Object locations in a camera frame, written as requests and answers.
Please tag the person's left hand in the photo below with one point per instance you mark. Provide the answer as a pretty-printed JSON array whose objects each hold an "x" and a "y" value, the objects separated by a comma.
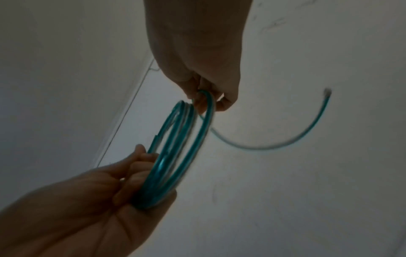
[{"x": 79, "y": 213}]

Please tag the person's right hand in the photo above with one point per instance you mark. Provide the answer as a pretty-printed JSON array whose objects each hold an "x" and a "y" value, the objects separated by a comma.
[{"x": 196, "y": 45}]

